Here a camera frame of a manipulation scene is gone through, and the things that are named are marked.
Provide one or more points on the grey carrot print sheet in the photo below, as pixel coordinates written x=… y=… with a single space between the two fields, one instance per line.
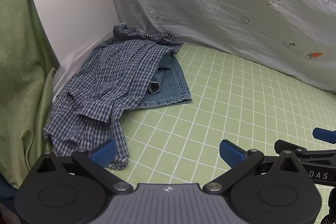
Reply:
x=296 y=37

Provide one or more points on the blue plaid shirt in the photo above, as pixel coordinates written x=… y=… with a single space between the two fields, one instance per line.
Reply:
x=87 y=109

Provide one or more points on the green curtain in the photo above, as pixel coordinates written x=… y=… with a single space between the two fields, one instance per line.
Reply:
x=27 y=70

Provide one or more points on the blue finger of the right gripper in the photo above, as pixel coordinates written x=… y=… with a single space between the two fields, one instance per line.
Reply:
x=324 y=135

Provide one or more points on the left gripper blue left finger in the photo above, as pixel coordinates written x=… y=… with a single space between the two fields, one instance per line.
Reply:
x=104 y=153

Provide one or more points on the blue denim shorts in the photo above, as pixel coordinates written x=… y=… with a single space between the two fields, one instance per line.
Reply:
x=167 y=85

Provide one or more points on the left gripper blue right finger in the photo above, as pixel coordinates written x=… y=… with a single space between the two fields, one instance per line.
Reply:
x=231 y=153

